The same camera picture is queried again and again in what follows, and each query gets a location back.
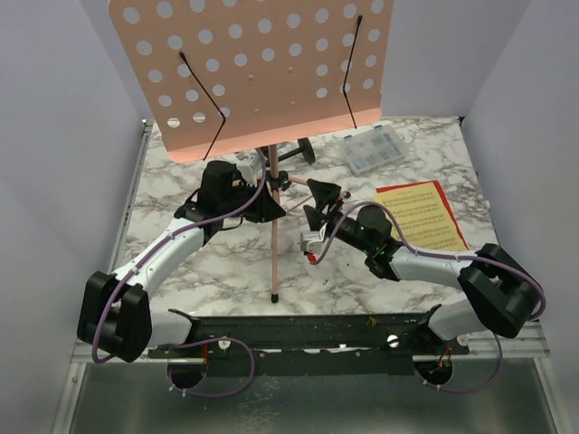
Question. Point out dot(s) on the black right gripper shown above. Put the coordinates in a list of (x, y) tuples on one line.
[(324, 213)]

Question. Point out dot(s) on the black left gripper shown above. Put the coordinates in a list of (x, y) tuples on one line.
[(265, 208)]

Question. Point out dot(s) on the yellow sheet music page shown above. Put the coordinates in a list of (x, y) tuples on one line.
[(420, 217)]

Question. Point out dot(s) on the red paper sheet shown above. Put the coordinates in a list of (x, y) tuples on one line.
[(448, 203)]

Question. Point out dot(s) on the pink perforated music stand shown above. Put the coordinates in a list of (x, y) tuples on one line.
[(221, 77)]

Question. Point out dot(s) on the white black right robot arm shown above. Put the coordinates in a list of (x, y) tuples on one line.
[(498, 294)]

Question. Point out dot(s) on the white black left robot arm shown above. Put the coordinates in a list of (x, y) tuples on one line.
[(116, 318)]

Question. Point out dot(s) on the clear plastic compartment box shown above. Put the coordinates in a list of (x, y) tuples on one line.
[(366, 151)]

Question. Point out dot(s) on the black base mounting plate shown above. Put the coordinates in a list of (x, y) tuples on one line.
[(306, 345)]

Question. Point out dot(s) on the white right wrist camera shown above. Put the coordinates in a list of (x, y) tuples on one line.
[(312, 242)]

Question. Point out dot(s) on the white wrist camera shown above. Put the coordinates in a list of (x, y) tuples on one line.
[(249, 166), (312, 242)]

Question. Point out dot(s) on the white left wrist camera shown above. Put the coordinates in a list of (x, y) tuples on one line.
[(249, 166)]

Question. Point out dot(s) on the aluminium frame rail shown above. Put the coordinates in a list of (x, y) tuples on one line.
[(529, 343)]

